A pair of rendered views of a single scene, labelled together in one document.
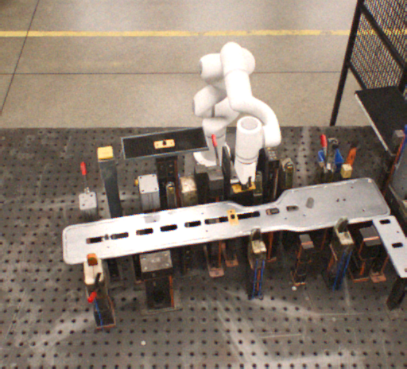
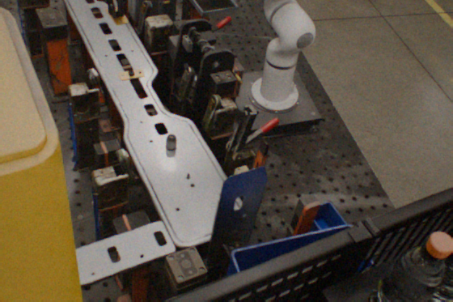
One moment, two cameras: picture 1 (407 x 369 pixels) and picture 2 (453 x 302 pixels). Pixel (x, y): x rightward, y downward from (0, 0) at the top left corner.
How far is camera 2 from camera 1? 2.11 m
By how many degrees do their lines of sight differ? 44
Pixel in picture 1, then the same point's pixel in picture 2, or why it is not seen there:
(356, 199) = (198, 200)
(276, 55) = not seen: outside the picture
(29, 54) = (415, 20)
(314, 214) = (155, 151)
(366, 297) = (90, 290)
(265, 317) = not seen: hidden behind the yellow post
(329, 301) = (78, 243)
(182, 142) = not seen: outside the picture
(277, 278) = not seen: hidden behind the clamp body
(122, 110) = (387, 99)
